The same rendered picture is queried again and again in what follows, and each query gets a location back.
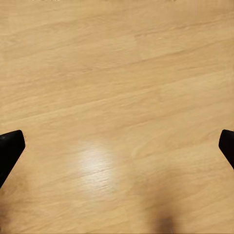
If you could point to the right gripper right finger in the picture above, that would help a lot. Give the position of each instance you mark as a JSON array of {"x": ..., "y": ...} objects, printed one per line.
[{"x": 226, "y": 144}]

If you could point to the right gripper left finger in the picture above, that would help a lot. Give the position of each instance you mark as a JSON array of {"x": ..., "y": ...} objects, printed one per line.
[{"x": 12, "y": 145}]

